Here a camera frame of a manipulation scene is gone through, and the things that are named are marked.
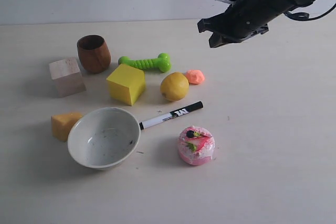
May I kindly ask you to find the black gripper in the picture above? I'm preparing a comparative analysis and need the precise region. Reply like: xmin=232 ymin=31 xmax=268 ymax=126
xmin=197 ymin=0 xmax=294 ymax=48

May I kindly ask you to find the small orange pink object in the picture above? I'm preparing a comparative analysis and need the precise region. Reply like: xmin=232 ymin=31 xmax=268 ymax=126
xmin=185 ymin=70 xmax=205 ymax=84

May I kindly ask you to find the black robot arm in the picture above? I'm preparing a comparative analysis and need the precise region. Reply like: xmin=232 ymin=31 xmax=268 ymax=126
xmin=197 ymin=0 xmax=316 ymax=48

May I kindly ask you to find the green toy dog bone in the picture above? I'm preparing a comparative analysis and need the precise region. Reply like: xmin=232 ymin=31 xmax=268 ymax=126
xmin=118 ymin=53 xmax=172 ymax=72

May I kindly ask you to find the yellow lemon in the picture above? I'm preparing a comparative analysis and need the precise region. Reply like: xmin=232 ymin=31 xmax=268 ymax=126
xmin=160 ymin=72 xmax=190 ymax=102

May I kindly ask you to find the black white marker pen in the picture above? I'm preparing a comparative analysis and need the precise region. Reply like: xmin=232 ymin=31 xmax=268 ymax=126
xmin=139 ymin=101 xmax=204 ymax=130

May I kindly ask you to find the yellow cube block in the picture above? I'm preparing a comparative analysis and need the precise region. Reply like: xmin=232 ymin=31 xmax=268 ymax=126
xmin=106 ymin=64 xmax=146 ymax=106

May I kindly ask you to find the pink toy cake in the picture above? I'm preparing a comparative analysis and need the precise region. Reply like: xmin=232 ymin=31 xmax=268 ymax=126
xmin=177 ymin=126 xmax=215 ymax=166

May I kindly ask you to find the brown wooden cup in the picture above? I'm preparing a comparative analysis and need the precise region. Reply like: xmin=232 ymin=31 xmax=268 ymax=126
xmin=77 ymin=35 xmax=111 ymax=74

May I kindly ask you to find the light wooden cube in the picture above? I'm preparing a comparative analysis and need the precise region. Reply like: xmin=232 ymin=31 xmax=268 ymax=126
xmin=49 ymin=57 xmax=86 ymax=97

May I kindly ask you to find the white ceramic bowl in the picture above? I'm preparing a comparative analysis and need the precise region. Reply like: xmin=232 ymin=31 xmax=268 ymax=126
xmin=67 ymin=107 xmax=141 ymax=170

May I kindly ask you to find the yellow cheese wedge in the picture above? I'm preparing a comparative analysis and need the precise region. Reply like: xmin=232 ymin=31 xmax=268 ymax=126
xmin=51 ymin=112 xmax=82 ymax=142

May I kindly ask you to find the black cable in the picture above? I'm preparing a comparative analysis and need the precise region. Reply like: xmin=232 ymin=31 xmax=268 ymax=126
xmin=282 ymin=1 xmax=336 ymax=22

